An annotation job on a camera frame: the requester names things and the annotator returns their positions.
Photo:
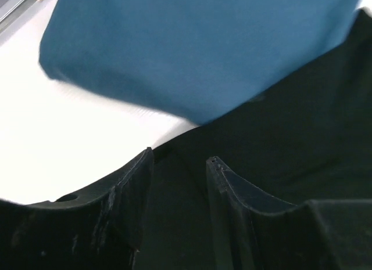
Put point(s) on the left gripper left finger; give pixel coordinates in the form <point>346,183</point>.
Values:
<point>97,227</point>

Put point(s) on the folded teal t-shirt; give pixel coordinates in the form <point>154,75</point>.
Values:
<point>196,59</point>

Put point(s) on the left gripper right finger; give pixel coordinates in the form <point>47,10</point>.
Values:
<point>255,230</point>

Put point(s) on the black t-shirt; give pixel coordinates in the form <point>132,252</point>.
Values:
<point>308,137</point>

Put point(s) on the aluminium frame rail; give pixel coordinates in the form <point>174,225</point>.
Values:
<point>8,7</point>

